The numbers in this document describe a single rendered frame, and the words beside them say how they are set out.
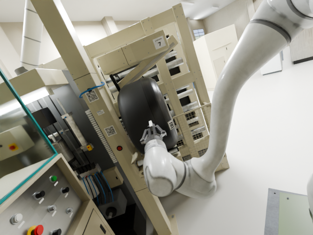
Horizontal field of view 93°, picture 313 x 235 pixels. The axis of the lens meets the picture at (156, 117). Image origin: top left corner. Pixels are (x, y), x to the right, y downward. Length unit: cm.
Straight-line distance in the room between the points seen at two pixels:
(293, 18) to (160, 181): 47
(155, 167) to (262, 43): 40
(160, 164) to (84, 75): 88
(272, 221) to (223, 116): 70
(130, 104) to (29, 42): 104
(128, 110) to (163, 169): 57
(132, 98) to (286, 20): 78
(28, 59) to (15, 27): 330
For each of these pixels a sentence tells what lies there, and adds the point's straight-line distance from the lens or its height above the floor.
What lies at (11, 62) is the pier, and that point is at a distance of 434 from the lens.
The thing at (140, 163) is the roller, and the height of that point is 91.
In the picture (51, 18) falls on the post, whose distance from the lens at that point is 128.
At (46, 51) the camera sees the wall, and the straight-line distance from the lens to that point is 486.
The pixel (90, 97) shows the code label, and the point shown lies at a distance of 117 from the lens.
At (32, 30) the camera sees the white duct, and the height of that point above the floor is 215.
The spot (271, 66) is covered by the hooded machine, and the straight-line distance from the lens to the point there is 639.
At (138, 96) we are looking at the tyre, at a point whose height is 140.
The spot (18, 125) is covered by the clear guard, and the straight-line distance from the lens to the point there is 101.
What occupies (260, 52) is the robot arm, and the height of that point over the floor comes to 145.
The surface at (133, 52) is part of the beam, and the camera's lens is 136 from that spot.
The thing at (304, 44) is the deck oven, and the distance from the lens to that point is 690.
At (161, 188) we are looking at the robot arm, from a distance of 47.
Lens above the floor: 149
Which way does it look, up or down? 16 degrees down
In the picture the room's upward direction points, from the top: 23 degrees counter-clockwise
